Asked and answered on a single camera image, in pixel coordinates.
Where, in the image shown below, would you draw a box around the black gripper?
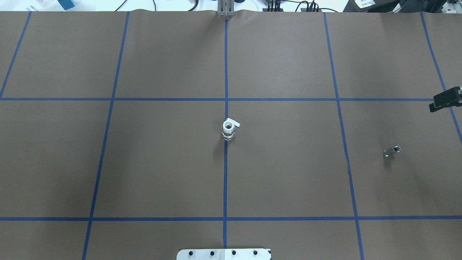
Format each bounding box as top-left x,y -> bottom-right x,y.
429,87 -> 462,113

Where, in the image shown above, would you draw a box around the white PPR valve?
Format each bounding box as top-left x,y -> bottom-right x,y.
222,117 -> 241,140

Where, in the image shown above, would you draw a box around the small metal pipe fitting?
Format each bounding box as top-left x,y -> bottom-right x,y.
383,145 -> 402,157

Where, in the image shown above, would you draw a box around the black equipment with white label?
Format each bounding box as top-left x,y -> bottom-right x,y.
343,0 -> 448,13

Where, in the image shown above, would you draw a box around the white mounting plate with bolts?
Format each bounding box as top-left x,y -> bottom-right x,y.
176,248 -> 272,260

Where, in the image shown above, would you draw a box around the brown paper table mat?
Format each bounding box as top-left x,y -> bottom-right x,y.
0,10 -> 461,260

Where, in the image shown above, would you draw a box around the blue box on desk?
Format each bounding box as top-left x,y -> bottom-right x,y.
58,0 -> 75,10

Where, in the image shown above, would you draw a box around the black plugs and cables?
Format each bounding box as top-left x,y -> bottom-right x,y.
263,0 -> 322,13

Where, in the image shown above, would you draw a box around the grey metal post bracket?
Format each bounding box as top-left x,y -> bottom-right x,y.
217,0 -> 235,18

